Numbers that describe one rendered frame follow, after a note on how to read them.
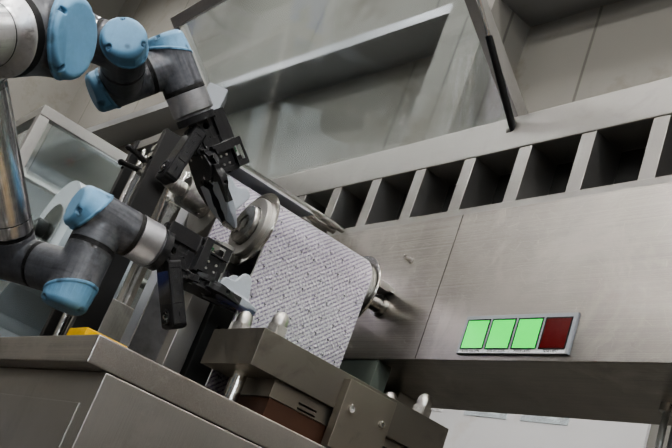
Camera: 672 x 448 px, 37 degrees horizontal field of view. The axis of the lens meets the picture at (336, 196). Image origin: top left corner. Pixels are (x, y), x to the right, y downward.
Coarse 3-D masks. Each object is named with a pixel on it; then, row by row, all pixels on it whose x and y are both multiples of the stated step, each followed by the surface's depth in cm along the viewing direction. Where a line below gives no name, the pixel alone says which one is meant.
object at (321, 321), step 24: (264, 264) 175; (288, 264) 178; (264, 288) 175; (288, 288) 178; (312, 288) 181; (240, 312) 171; (264, 312) 174; (288, 312) 177; (312, 312) 180; (336, 312) 183; (288, 336) 176; (312, 336) 179; (336, 336) 182; (336, 360) 182
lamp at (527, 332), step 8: (520, 320) 163; (528, 320) 162; (536, 320) 160; (520, 328) 162; (528, 328) 161; (536, 328) 159; (520, 336) 161; (528, 336) 160; (536, 336) 158; (512, 344) 162; (520, 344) 160; (528, 344) 159
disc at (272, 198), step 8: (272, 200) 181; (272, 208) 180; (272, 216) 178; (272, 224) 176; (264, 240) 176; (256, 248) 176; (232, 256) 182; (240, 256) 180; (248, 256) 177; (240, 264) 179
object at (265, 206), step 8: (256, 200) 184; (264, 200) 182; (264, 208) 180; (264, 216) 178; (264, 224) 177; (256, 232) 177; (264, 232) 177; (248, 240) 178; (256, 240) 177; (240, 248) 179; (248, 248) 178; (256, 256) 179; (368, 288) 189
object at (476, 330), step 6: (468, 324) 173; (474, 324) 171; (480, 324) 170; (486, 324) 169; (468, 330) 172; (474, 330) 171; (480, 330) 169; (486, 330) 168; (468, 336) 171; (474, 336) 170; (480, 336) 169; (462, 342) 172; (468, 342) 170; (474, 342) 169; (480, 342) 168
